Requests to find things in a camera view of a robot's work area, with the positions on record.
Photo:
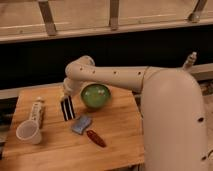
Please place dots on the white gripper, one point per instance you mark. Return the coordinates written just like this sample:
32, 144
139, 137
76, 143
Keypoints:
70, 88

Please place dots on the black white striped eraser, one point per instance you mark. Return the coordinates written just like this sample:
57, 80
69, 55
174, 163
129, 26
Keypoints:
67, 108

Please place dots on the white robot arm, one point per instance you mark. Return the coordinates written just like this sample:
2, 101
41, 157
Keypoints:
172, 105

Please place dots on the green ceramic bowl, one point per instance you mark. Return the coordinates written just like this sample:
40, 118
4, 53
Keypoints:
95, 95

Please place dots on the white ceramic cup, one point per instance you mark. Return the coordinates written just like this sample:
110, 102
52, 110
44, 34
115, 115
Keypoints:
29, 131

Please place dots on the blue sponge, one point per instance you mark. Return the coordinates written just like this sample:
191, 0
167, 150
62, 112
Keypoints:
81, 124

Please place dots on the white tube bottle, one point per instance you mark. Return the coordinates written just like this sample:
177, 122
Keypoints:
37, 111

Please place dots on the wooden board table top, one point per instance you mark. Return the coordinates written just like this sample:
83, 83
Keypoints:
118, 123

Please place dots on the dark red oblong object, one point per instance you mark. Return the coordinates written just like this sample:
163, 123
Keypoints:
93, 136

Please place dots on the small bottle in background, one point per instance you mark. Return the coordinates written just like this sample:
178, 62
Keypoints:
189, 62

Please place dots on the left metal bracket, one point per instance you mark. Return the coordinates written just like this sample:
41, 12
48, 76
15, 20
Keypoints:
47, 17

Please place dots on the metal bracket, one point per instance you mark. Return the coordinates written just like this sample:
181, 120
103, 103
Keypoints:
47, 17
113, 14
194, 16

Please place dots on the middle metal bracket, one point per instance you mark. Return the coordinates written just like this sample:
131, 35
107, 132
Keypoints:
113, 14

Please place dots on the right metal bracket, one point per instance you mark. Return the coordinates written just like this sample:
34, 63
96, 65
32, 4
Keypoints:
194, 16

